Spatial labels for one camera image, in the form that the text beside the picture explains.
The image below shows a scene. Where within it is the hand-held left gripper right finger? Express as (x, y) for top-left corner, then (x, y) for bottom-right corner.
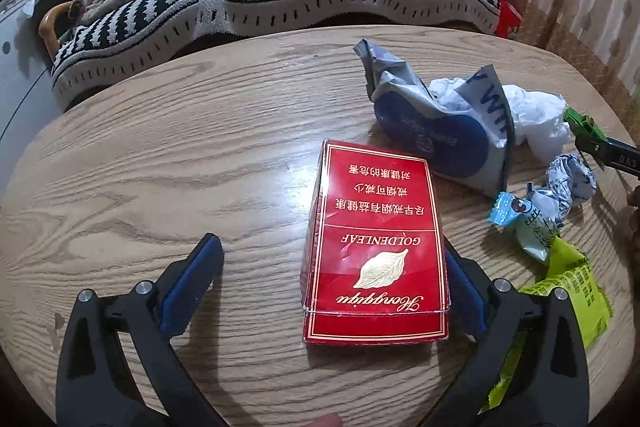
(427, 241), (591, 427)

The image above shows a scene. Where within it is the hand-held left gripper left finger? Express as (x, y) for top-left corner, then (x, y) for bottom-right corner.
(56, 233), (226, 427)

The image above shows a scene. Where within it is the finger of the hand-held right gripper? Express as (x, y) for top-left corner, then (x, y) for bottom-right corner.
(575, 134), (640, 180)

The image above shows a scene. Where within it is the red cigarette box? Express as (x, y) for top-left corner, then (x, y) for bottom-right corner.
(299, 139), (452, 347)

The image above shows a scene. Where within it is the crumpled foil wrapper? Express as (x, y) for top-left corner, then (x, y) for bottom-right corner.
(527, 153), (598, 228)

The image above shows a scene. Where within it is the white crumpled tissue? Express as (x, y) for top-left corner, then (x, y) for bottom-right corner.
(430, 77), (572, 166)

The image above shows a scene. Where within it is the light blue candy wrapper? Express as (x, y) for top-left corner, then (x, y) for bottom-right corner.
(487, 191), (563, 264)

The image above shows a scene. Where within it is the lime green snack packet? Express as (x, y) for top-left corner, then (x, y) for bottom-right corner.
(487, 237), (613, 410)

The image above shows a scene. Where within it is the blue grey snack bag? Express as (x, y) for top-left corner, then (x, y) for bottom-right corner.
(352, 39), (516, 198)

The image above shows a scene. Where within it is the white cabinet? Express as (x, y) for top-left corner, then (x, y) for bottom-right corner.
(0, 0), (66, 148)

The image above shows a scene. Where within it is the wooden frame sofa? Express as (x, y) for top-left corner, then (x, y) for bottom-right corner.
(39, 0), (502, 110)

